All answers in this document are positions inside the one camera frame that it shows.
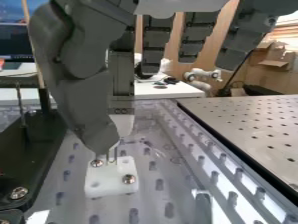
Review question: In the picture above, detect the small white jointed device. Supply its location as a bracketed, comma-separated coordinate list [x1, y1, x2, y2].
[183, 67, 225, 94]

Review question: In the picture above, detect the computer screen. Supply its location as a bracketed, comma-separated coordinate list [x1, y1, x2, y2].
[0, 0, 38, 64]

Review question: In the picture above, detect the white block with screws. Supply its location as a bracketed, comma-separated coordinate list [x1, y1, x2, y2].
[84, 155, 140, 199]

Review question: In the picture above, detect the white desk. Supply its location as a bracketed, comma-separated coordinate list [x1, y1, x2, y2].
[132, 79, 208, 100]

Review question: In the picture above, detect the black plate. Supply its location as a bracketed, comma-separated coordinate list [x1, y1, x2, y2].
[0, 108, 75, 224]

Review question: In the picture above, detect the cardboard box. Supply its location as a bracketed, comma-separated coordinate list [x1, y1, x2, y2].
[256, 40, 298, 72]

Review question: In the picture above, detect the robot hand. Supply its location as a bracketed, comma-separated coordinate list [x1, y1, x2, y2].
[26, 0, 298, 156]

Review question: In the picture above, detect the clear box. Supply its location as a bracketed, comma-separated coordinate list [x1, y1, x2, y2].
[0, 98, 298, 224]

